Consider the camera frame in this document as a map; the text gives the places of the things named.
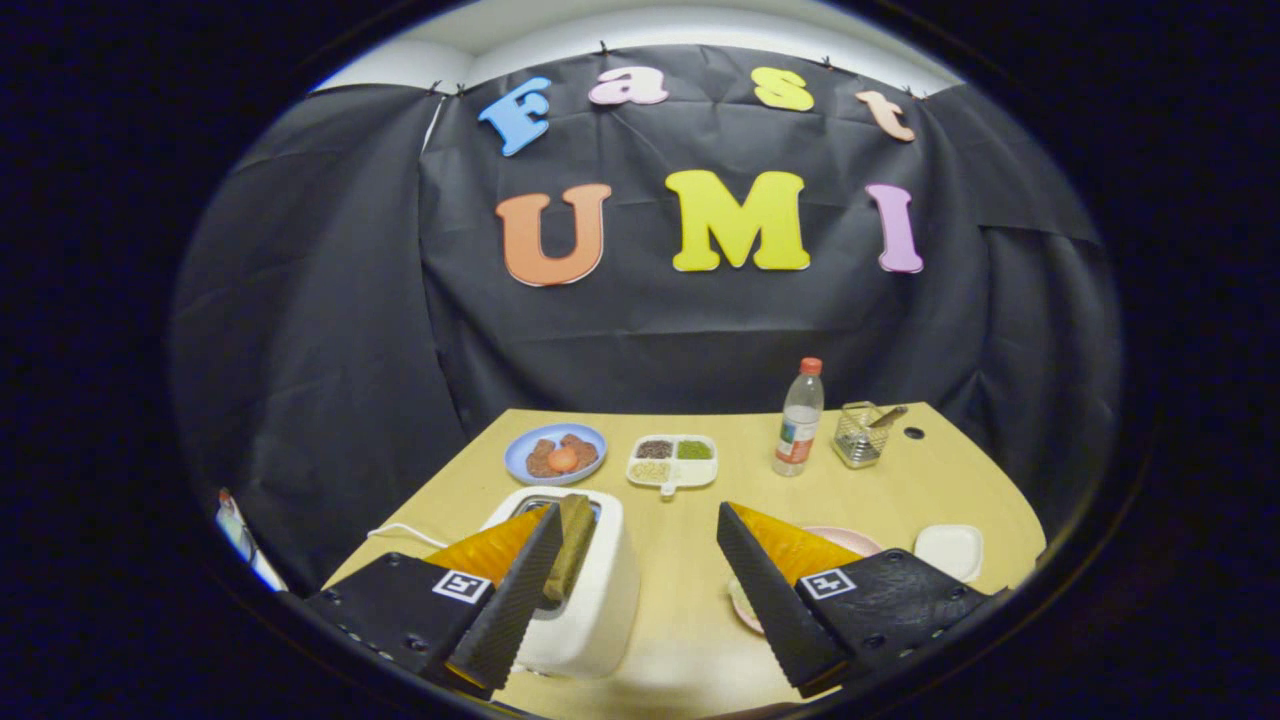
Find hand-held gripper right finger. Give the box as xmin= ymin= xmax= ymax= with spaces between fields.
xmin=716 ymin=502 xmax=993 ymax=700

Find brown bread slice in toaster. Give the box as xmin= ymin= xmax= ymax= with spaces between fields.
xmin=543 ymin=493 xmax=597 ymax=603

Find metal mesh utensil holder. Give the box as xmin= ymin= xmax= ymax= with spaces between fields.
xmin=832 ymin=401 xmax=894 ymax=470

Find small white plate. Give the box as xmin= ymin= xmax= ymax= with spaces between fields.
xmin=913 ymin=524 xmax=985 ymax=584

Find black backdrop cloth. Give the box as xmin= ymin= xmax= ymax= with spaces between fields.
xmin=170 ymin=45 xmax=1121 ymax=591

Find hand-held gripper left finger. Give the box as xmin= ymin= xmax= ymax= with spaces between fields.
xmin=303 ymin=502 xmax=565 ymax=701

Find pink round plate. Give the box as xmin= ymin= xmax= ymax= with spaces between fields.
xmin=728 ymin=526 xmax=885 ymax=635

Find white toaster cable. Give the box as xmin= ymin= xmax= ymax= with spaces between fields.
xmin=367 ymin=522 xmax=451 ymax=549

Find white sectioned dish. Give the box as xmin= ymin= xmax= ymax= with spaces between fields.
xmin=627 ymin=434 xmax=719 ymax=498

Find white toaster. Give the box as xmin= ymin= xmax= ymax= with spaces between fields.
xmin=480 ymin=486 xmax=641 ymax=681

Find blue round plate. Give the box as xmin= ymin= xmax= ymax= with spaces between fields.
xmin=504 ymin=423 xmax=608 ymax=487

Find white and blue object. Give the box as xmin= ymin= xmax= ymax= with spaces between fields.
xmin=215 ymin=488 xmax=286 ymax=591

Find clear bottle with red cap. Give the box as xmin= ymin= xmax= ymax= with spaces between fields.
xmin=772 ymin=357 xmax=826 ymax=478

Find brown meat pieces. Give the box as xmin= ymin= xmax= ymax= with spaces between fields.
xmin=526 ymin=434 xmax=599 ymax=478

